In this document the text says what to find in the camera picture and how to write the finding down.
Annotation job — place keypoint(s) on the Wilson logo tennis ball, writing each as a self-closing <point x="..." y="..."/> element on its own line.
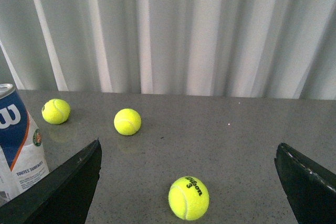
<point x="188" y="198"/>

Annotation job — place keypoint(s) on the far right tennis ball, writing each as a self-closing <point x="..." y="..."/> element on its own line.
<point x="56" y="111"/>

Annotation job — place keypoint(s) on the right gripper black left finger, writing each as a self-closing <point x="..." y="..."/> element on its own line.
<point x="63" y="196"/>

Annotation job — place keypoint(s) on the Wilson tennis ball can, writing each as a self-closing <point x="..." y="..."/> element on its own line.
<point x="23" y="161"/>

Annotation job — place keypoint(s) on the plain yellow tennis ball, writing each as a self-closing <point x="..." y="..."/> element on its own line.
<point x="127" y="122"/>

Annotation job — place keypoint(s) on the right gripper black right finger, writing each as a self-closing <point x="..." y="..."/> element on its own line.
<point x="310" y="188"/>

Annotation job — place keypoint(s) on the white pleated curtain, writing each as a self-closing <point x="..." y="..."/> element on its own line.
<point x="234" y="48"/>

